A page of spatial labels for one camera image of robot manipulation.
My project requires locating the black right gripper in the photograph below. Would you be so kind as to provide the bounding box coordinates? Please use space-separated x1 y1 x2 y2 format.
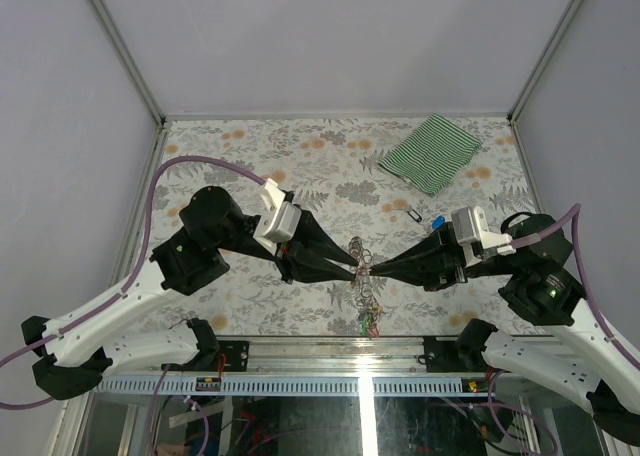
366 218 519 289

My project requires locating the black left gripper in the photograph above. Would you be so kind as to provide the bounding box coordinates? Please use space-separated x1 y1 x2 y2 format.
215 209 363 284

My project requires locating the metal key organizer ring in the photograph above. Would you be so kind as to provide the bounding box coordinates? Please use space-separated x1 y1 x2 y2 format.
347 235 384 337

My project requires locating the green key tag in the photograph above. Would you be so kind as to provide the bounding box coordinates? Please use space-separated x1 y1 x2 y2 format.
362 315 373 330

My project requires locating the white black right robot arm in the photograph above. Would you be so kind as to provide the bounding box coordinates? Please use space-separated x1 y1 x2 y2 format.
370 206 639 446

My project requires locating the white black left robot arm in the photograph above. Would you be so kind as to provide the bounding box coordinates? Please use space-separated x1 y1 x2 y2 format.
21 183 358 400

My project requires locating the key with blue tag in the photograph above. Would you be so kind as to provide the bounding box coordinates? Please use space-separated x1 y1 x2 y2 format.
432 216 446 229

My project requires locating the key with black tag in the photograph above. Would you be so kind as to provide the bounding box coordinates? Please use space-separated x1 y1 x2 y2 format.
396 208 423 223

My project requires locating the floral tablecloth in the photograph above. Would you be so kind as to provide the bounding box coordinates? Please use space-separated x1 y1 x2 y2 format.
131 117 535 336

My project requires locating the green white striped cloth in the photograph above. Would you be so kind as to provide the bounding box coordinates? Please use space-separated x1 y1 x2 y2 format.
379 114 482 196

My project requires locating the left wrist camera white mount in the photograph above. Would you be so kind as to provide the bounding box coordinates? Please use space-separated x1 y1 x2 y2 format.
253 178 302 254

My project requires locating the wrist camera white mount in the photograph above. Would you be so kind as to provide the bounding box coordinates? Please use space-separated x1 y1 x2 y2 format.
253 178 302 254
451 206 516 268

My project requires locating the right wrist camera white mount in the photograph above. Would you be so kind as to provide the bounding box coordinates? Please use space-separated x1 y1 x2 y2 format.
451 206 516 268

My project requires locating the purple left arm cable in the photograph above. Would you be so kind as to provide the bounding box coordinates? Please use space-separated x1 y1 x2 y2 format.
0 155 266 410

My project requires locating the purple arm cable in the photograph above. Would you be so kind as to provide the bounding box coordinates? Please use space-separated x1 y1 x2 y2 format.
0 155 266 410
512 203 640 372

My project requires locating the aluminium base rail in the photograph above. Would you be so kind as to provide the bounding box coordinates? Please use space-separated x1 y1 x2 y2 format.
114 333 614 395

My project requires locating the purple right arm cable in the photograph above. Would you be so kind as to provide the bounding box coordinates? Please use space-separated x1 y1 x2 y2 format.
512 203 640 372

